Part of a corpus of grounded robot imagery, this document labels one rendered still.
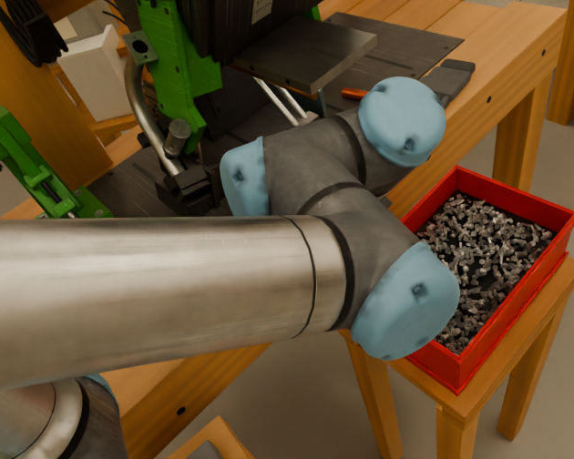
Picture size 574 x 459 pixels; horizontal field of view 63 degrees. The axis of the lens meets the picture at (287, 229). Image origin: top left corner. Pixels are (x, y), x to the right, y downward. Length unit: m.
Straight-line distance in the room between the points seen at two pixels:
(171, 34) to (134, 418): 0.59
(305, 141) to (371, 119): 0.06
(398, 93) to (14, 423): 0.43
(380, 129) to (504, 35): 0.91
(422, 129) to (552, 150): 1.96
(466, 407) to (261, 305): 0.56
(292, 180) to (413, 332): 0.14
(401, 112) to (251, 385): 1.43
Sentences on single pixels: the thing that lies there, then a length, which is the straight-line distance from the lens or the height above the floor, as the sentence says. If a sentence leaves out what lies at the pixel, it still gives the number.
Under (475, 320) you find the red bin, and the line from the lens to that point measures 0.74.
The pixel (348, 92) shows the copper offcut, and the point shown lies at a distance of 1.11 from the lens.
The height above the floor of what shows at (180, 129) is 1.09.
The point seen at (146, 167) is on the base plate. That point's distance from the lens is 1.15.
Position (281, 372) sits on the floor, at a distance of 1.73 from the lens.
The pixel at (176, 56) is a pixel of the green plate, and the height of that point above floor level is 1.19.
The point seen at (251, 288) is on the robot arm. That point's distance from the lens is 0.24.
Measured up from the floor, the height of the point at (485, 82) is 0.90.
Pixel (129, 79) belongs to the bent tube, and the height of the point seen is 1.14.
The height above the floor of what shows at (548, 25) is 0.90.
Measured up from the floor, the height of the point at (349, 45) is 1.13.
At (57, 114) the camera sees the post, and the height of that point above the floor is 1.06.
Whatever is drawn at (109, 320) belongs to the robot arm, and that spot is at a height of 1.37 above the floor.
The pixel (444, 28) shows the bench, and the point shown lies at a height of 0.88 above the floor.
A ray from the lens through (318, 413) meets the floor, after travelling 1.65.
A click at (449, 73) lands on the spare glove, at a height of 0.92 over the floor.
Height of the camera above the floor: 1.52
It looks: 46 degrees down
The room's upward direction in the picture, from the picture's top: 20 degrees counter-clockwise
